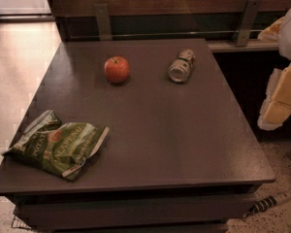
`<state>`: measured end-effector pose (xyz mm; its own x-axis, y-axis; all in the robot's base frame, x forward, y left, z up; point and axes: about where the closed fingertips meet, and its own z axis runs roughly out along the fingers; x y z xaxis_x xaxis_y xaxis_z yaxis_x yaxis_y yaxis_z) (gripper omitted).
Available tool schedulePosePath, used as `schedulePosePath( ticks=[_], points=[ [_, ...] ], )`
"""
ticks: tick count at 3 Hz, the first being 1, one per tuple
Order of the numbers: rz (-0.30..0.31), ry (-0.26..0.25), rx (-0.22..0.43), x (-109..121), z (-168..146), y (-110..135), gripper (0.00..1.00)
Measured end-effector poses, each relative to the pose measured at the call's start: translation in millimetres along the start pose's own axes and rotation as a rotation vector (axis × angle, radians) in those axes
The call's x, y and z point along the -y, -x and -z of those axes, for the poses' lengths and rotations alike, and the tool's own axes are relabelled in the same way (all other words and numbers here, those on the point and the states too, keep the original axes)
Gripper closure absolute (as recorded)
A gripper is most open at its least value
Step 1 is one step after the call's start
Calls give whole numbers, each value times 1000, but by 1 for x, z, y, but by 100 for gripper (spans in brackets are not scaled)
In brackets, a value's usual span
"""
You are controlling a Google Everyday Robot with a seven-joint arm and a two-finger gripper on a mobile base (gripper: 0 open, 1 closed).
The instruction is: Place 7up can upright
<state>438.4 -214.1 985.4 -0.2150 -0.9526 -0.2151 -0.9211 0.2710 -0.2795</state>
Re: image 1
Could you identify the green jalapeno chip bag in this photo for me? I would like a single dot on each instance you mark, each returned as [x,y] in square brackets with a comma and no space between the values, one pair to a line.
[59,149]

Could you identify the silver 7up soda can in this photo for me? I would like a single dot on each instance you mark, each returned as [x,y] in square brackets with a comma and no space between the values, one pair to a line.
[181,68]

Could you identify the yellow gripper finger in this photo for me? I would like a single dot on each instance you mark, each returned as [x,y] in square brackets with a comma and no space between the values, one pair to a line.
[276,108]
[271,33]

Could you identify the red apple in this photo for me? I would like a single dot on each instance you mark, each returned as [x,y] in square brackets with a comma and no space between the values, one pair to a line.
[117,69]

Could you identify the horizontal metal rail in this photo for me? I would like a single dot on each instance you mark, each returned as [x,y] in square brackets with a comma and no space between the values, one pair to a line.
[209,35]

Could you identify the right metal rail bracket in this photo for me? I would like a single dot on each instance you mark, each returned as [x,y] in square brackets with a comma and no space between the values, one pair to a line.
[248,17]

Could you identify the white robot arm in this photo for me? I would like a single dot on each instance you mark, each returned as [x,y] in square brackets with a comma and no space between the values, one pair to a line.
[284,38]

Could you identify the metal rail bracket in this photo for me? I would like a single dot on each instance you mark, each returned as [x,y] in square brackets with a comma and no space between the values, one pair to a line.
[103,22]
[248,17]

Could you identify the left metal rail bracket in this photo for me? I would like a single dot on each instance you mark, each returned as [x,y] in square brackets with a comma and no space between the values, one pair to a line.
[103,22]

